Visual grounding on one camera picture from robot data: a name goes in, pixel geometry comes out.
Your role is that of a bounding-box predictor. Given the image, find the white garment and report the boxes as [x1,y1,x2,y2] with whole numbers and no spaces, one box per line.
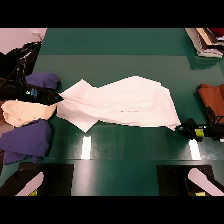
[55,75,182,134]

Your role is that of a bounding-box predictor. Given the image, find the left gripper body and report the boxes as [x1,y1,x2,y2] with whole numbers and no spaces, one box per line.
[39,87,65,106]

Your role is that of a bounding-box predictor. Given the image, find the purple garment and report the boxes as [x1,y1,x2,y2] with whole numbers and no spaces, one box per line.
[25,72,62,91]
[0,118,53,166]

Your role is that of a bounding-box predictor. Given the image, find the beige garment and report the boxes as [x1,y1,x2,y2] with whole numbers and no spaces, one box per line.
[195,27,218,47]

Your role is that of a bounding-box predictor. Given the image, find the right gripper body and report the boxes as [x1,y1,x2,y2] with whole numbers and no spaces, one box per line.
[175,117,198,140]

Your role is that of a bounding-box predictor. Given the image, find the cream garment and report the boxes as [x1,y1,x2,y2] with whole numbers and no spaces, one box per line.
[1,98,58,128]

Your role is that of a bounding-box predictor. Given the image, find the dark red garment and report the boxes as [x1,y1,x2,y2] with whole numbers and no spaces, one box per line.
[209,27,224,40]

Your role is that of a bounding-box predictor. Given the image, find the brown garment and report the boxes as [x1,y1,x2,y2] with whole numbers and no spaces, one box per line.
[196,83,224,125]

